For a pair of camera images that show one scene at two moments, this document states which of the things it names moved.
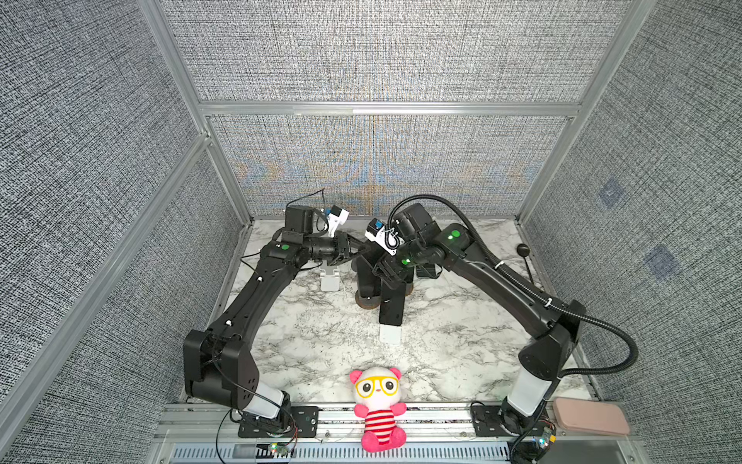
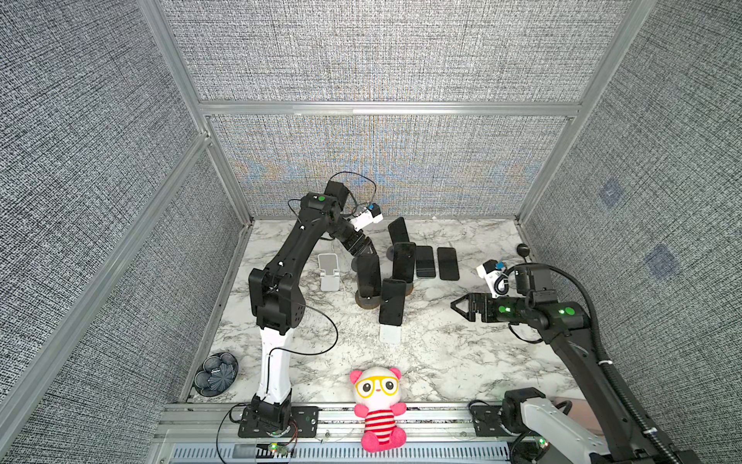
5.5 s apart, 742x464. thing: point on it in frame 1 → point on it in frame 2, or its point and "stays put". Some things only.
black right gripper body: (396, 264) → (493, 307)
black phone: (427, 270) stays put
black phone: (368, 282) stays put
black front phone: (392, 303) stays put
